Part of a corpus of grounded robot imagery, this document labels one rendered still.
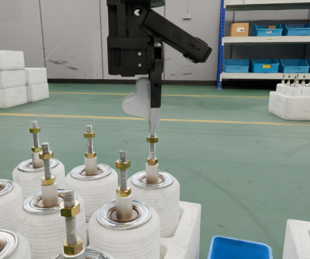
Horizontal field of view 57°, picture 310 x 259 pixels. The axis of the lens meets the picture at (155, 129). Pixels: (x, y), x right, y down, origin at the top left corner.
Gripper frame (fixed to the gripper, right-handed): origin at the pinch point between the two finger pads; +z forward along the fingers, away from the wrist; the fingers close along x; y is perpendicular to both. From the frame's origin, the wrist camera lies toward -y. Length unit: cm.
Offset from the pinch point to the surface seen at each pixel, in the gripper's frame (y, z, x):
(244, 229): -25.9, 34.8, -21.6
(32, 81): 116, 13, -282
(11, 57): 124, -13, -252
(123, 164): 4.9, 2.1, 11.9
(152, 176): 0.6, 8.4, 1.2
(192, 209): -7.1, 16.7, -2.0
